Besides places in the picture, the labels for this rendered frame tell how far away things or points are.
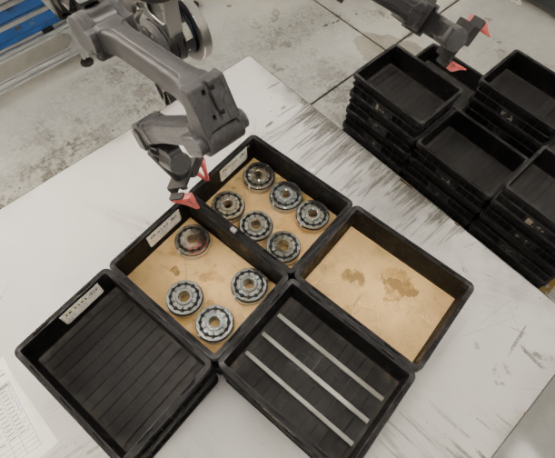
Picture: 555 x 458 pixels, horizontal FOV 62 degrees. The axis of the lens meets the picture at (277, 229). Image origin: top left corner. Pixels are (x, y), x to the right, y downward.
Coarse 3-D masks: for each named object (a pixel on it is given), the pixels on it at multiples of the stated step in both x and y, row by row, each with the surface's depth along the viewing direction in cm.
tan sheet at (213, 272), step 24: (168, 240) 138; (192, 240) 139; (216, 240) 139; (144, 264) 135; (168, 264) 135; (192, 264) 135; (216, 264) 135; (240, 264) 135; (144, 288) 131; (168, 288) 131; (216, 288) 132; (168, 312) 128; (240, 312) 129
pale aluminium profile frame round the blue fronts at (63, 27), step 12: (0, 0) 224; (144, 12) 289; (60, 24) 258; (36, 36) 252; (48, 36) 256; (72, 36) 268; (12, 48) 248; (24, 48) 251; (72, 48) 271; (0, 60) 247; (48, 60) 268; (60, 60) 271; (84, 60) 284; (24, 72) 262; (36, 72) 266; (0, 84) 258; (12, 84) 259
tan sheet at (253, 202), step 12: (240, 180) 149; (276, 180) 150; (240, 192) 147; (252, 204) 145; (264, 204) 145; (276, 216) 143; (288, 216) 143; (312, 216) 144; (336, 216) 144; (276, 228) 141; (288, 228) 141; (300, 240) 140; (312, 240) 140
